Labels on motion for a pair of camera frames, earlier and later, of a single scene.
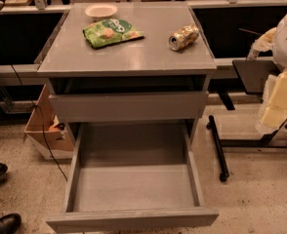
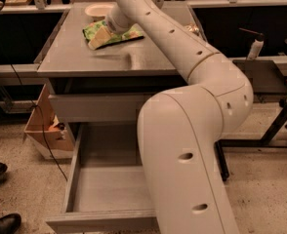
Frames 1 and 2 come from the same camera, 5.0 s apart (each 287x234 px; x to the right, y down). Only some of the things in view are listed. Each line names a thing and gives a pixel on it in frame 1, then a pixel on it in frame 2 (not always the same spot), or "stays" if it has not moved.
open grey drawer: x=132 y=176 stays
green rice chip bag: x=110 y=31 stays
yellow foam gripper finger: x=285 y=94 → x=101 y=38
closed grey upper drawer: x=128 y=106 stays
